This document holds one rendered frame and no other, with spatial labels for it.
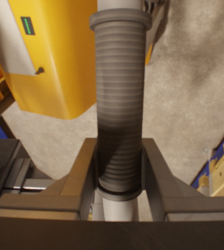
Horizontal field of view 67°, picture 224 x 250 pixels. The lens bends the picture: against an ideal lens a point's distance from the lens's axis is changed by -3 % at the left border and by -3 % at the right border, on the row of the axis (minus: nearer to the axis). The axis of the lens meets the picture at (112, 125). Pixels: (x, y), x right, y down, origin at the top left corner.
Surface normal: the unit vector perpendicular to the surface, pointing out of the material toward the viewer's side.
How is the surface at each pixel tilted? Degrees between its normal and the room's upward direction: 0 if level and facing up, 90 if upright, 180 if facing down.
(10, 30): 0
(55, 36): 45
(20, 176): 90
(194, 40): 0
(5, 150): 90
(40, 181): 90
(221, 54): 0
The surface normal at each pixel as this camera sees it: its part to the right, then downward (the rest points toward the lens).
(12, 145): -0.01, -0.69
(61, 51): 0.47, 0.63
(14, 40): -0.29, 0.70
